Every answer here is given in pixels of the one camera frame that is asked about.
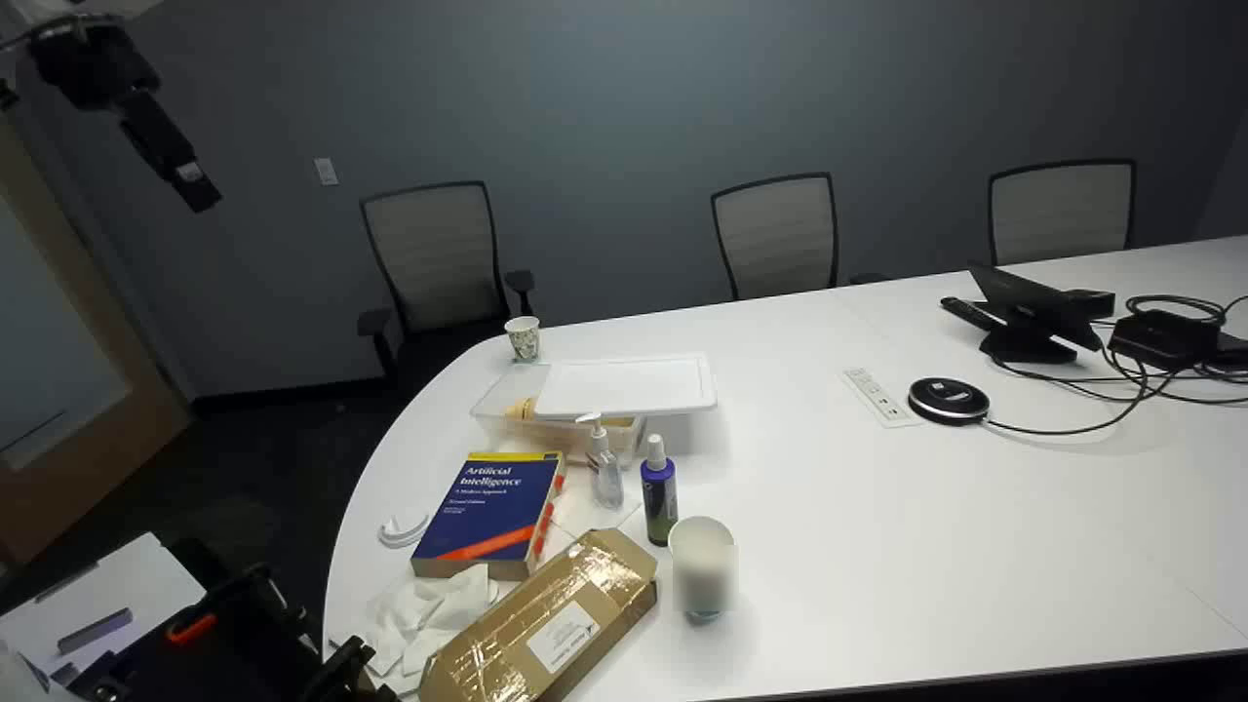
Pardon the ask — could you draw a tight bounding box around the middle office chair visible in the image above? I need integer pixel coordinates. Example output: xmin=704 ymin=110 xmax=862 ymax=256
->
xmin=708 ymin=172 xmax=840 ymax=302

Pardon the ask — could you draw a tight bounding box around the office chair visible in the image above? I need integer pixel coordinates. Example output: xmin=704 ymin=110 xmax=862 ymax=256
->
xmin=356 ymin=179 xmax=535 ymax=381
xmin=985 ymin=160 xmax=1136 ymax=264
xmin=708 ymin=172 xmax=840 ymax=302

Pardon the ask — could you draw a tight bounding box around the white plastic tray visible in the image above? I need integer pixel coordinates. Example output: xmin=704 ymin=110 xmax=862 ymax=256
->
xmin=535 ymin=352 xmax=716 ymax=417

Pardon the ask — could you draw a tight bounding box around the round black speakerphone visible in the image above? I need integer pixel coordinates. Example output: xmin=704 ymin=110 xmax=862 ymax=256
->
xmin=909 ymin=380 xmax=990 ymax=425

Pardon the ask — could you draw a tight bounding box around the right office chair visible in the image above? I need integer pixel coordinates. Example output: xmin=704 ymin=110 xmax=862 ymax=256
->
xmin=985 ymin=160 xmax=1136 ymax=264

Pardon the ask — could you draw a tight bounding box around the blue and yellow textbook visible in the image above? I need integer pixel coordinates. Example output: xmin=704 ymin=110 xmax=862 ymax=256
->
xmin=408 ymin=451 xmax=564 ymax=581

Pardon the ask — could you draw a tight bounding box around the black conference phone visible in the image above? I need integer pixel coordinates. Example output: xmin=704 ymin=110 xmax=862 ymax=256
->
xmin=938 ymin=264 xmax=1115 ymax=364

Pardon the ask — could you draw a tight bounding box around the brown cardboard box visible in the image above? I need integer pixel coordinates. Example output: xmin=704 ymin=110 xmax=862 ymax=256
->
xmin=416 ymin=532 xmax=660 ymax=702

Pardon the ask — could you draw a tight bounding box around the blue spray bottle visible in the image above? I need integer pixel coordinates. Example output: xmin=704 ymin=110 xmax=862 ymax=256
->
xmin=638 ymin=434 xmax=678 ymax=547

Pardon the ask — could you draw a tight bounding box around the white remote control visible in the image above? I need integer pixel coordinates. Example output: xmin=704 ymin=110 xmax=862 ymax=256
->
xmin=842 ymin=367 xmax=909 ymax=430

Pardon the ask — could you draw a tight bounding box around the left office chair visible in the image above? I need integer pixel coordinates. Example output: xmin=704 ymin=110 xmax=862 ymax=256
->
xmin=356 ymin=179 xmax=535 ymax=381

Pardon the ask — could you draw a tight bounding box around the patterned paper cup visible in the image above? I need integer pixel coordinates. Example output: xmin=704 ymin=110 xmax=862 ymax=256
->
xmin=665 ymin=513 xmax=734 ymax=624

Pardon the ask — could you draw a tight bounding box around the clear pump bottle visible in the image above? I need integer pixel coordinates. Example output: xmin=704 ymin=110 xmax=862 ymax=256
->
xmin=578 ymin=413 xmax=625 ymax=508

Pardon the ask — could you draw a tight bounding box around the white wall switch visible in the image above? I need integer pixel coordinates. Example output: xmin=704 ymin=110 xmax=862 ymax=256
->
xmin=312 ymin=157 xmax=339 ymax=188

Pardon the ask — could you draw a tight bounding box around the white paper sheet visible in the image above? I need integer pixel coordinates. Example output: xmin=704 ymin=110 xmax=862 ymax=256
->
xmin=0 ymin=532 xmax=205 ymax=675

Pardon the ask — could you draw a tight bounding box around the black cable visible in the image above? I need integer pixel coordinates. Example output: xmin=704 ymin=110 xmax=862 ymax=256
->
xmin=977 ymin=291 xmax=1248 ymax=439

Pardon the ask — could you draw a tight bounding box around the black power adapter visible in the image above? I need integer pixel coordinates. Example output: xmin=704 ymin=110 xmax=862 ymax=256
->
xmin=1106 ymin=312 xmax=1215 ymax=369

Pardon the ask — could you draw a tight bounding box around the crumpled white tissue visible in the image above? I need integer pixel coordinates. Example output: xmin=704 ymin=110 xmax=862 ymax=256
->
xmin=357 ymin=567 xmax=495 ymax=689

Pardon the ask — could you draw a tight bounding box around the small paper cup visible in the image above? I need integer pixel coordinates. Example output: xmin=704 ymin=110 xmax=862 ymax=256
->
xmin=503 ymin=316 xmax=543 ymax=364

